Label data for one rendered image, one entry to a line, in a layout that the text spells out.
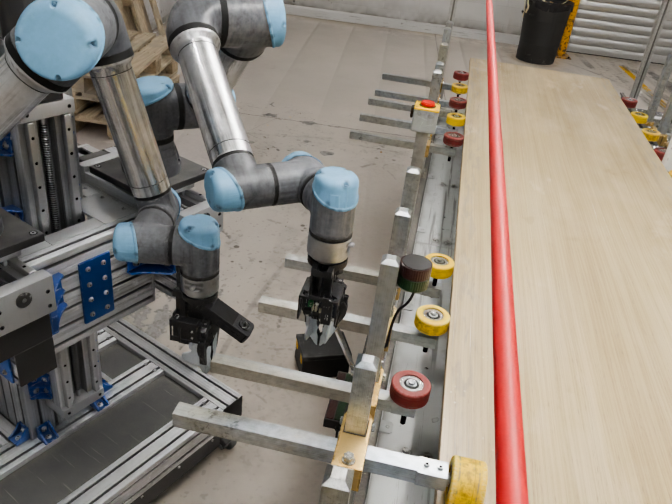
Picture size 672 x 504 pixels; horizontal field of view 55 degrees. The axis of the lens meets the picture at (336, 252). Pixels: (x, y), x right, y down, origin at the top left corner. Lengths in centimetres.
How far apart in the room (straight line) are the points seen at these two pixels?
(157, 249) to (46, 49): 39
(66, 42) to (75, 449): 136
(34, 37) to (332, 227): 53
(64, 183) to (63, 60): 66
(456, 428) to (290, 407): 133
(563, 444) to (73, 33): 108
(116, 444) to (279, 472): 55
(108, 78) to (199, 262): 36
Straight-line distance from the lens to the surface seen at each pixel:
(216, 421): 112
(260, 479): 229
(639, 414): 146
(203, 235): 119
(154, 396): 226
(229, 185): 107
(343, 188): 103
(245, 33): 133
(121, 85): 125
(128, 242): 123
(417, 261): 120
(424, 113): 185
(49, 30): 108
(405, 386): 131
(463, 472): 109
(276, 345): 278
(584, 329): 164
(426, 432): 164
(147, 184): 131
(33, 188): 165
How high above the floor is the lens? 177
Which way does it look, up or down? 31 degrees down
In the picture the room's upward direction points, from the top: 7 degrees clockwise
